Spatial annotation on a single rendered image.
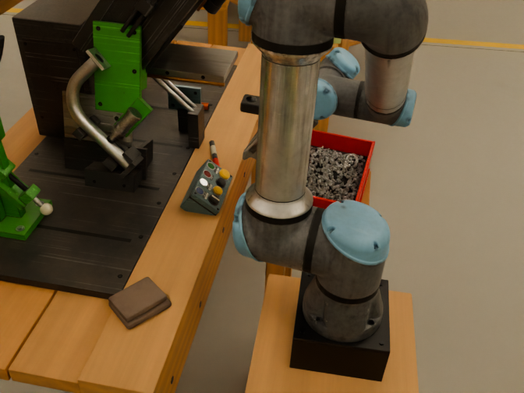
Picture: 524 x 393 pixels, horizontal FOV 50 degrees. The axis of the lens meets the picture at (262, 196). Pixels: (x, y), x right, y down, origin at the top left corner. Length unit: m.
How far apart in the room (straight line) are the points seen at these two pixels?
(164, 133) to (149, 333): 0.71
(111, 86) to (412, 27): 0.83
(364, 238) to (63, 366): 0.59
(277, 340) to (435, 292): 1.45
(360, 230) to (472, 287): 1.72
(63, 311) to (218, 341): 1.10
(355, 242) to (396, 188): 2.15
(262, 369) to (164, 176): 0.60
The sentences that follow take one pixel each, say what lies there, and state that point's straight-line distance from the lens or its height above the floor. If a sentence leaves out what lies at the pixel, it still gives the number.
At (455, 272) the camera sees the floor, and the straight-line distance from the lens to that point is 2.67.
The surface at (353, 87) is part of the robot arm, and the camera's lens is 1.13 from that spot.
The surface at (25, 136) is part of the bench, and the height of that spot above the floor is 0.88.
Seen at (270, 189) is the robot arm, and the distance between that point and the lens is 0.91.
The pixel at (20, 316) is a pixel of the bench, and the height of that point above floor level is 0.88.
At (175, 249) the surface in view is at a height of 0.90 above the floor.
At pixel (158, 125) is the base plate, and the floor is 0.90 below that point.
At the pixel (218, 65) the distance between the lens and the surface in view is 1.52.
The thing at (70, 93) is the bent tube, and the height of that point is 1.12.
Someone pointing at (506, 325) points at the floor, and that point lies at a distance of 2.54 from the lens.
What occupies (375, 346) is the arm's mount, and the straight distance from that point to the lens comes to 1.08.
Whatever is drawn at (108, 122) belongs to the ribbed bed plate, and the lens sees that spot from 1.48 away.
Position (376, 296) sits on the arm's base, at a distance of 1.05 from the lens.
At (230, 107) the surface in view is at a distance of 1.78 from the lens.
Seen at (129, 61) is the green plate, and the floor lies 1.19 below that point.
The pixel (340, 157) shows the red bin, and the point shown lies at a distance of 1.62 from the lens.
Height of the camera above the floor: 1.78
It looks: 38 degrees down
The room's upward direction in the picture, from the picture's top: 3 degrees clockwise
